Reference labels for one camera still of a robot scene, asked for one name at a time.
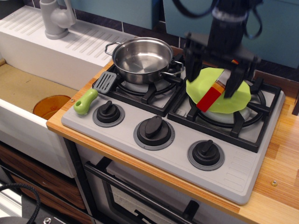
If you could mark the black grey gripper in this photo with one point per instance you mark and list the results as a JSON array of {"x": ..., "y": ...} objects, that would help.
[{"x": 222, "y": 45}]

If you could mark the toy cracker box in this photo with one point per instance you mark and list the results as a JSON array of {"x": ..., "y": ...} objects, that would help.
[{"x": 211, "y": 84}]

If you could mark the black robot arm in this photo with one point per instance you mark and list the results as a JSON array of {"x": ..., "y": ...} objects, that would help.
[{"x": 231, "y": 10}]

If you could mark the green plastic plate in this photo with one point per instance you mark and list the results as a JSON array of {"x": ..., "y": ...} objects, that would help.
[{"x": 237, "y": 102}]

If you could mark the stainless steel pot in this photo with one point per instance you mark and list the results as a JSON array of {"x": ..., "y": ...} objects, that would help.
[{"x": 143, "y": 60}]

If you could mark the right black stove knob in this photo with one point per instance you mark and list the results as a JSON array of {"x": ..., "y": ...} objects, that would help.
[{"x": 206, "y": 155}]

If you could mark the black stove knob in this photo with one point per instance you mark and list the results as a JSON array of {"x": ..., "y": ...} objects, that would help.
[
  {"x": 154, "y": 134},
  {"x": 108, "y": 115},
  {"x": 206, "y": 155}
]

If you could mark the middle black stove knob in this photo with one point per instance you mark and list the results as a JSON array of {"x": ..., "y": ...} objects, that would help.
[{"x": 154, "y": 134}]

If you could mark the grey toy stove top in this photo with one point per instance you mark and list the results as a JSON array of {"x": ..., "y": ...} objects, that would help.
[{"x": 234, "y": 180}]

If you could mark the left black stove knob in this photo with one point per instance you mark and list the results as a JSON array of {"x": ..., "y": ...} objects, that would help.
[{"x": 108, "y": 115}]

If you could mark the left black burner grate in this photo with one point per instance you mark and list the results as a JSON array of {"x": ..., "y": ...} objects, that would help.
[{"x": 156, "y": 98}]

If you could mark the black burner grate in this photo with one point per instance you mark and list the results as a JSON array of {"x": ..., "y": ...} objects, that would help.
[
  {"x": 156, "y": 98},
  {"x": 249, "y": 128}
]

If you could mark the right black burner grate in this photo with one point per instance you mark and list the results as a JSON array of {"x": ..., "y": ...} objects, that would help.
[{"x": 249, "y": 128}]

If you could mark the grey toy faucet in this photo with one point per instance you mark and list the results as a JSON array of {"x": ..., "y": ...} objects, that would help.
[{"x": 57, "y": 20}]

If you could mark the orange sink drain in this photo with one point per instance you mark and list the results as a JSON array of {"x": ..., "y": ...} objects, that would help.
[{"x": 48, "y": 106}]

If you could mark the white toy sink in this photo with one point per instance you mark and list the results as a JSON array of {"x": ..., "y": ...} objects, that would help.
[{"x": 34, "y": 67}]

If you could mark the wooden drawer front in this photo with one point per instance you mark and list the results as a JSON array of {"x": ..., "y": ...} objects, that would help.
[{"x": 57, "y": 192}]

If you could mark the grey spatula green handle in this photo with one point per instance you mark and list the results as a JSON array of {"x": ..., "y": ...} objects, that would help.
[{"x": 102, "y": 85}]

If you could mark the black oven door handle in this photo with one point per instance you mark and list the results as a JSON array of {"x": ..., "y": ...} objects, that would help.
[{"x": 185, "y": 218}]

